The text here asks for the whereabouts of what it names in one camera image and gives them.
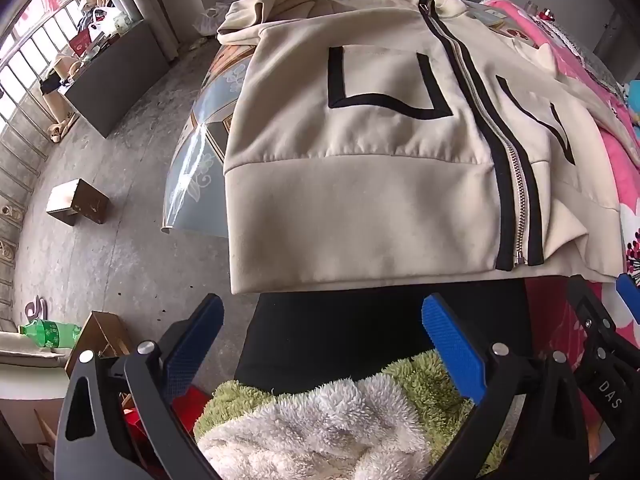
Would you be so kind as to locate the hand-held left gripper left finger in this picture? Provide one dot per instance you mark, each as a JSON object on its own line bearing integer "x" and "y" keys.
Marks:
{"x": 192, "y": 345}

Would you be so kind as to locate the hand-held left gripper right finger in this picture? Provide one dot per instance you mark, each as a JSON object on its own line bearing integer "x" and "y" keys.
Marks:
{"x": 452, "y": 340}

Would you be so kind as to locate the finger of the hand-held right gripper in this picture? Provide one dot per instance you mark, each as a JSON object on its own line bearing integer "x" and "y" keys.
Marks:
{"x": 631, "y": 296}
{"x": 590, "y": 310}

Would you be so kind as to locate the beige zip jacket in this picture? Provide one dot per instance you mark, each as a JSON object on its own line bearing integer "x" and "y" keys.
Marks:
{"x": 350, "y": 185}

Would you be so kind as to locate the red bag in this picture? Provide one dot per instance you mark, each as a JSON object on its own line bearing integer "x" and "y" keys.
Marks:
{"x": 190, "y": 400}

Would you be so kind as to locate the open cardboard box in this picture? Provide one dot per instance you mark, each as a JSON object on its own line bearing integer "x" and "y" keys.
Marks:
{"x": 100, "y": 330}

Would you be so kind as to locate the pink floral blanket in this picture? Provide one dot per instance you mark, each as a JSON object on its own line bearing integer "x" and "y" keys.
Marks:
{"x": 620, "y": 170}

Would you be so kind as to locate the person's black pants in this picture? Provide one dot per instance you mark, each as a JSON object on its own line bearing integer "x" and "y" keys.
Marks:
{"x": 325, "y": 330}

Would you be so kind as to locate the green plastic bottle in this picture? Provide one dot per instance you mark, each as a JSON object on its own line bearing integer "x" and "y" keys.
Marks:
{"x": 50, "y": 334}

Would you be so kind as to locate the person's fluffy green white top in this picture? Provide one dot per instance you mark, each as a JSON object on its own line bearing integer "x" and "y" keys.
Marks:
{"x": 325, "y": 425}

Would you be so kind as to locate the pink slipper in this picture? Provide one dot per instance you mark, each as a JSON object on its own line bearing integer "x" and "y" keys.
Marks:
{"x": 36, "y": 307}

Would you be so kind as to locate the patterned plastic tablecloth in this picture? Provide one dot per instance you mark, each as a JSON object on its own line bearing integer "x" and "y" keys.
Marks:
{"x": 200, "y": 170}

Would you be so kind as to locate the small brown box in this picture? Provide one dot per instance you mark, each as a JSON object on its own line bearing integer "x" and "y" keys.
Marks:
{"x": 80, "y": 200}

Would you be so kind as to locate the blue pillow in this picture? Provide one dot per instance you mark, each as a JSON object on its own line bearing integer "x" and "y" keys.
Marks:
{"x": 634, "y": 102}

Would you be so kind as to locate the grey lace cloth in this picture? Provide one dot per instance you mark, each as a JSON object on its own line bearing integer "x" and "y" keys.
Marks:
{"x": 580, "y": 50}

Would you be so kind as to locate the dark grey cabinet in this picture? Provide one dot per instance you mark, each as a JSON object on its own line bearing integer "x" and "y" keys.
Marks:
{"x": 120, "y": 80}

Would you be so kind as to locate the small glass jar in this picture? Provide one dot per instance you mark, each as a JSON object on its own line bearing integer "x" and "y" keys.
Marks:
{"x": 531, "y": 8}

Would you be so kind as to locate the metal window grille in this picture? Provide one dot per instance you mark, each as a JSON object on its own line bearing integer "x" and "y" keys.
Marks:
{"x": 20, "y": 85}

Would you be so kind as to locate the red gift box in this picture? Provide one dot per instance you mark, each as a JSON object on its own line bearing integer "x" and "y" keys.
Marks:
{"x": 81, "y": 42}

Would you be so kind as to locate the crumpled clear plastic bag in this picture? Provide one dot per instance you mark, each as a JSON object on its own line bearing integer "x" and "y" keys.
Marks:
{"x": 212, "y": 20}

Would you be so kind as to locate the white plastic bag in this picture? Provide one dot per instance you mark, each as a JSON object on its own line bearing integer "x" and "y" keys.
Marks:
{"x": 106, "y": 22}

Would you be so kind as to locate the grey curtain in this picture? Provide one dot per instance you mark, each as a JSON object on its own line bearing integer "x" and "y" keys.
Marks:
{"x": 145, "y": 10}

